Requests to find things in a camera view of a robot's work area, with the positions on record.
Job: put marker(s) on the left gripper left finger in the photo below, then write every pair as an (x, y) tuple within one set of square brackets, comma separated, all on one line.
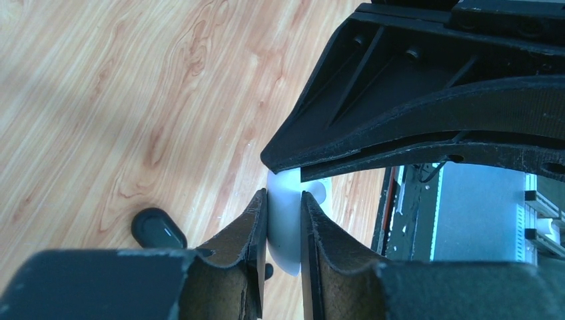
[(223, 278)]

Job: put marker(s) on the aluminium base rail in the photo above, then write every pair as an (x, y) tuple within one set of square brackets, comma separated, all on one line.
[(540, 219)]

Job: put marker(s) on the right black earbud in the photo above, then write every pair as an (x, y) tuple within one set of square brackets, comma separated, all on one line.
[(269, 271)]

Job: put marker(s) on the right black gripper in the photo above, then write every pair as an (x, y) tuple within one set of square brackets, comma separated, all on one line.
[(400, 73)]

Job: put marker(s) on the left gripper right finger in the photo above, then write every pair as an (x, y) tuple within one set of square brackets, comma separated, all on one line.
[(343, 279)]

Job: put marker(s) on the white earbud charging case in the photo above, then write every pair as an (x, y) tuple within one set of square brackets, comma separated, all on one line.
[(284, 191)]

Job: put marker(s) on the black earbud charging case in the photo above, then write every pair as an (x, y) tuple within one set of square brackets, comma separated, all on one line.
[(154, 228)]

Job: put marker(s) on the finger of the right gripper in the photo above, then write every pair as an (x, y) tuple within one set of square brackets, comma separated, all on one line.
[(533, 159)]

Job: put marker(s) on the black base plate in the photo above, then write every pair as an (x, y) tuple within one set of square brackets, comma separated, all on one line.
[(407, 217)]

